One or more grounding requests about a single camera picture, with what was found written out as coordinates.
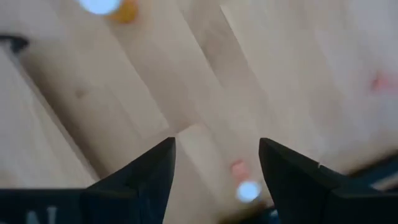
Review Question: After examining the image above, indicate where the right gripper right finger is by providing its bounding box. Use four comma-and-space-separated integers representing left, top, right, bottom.
259, 138, 398, 224

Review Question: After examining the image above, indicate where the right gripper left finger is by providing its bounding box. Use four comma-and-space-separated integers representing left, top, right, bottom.
81, 136, 177, 224

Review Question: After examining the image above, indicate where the large white cap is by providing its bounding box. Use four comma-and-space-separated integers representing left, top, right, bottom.
77, 0, 140, 25

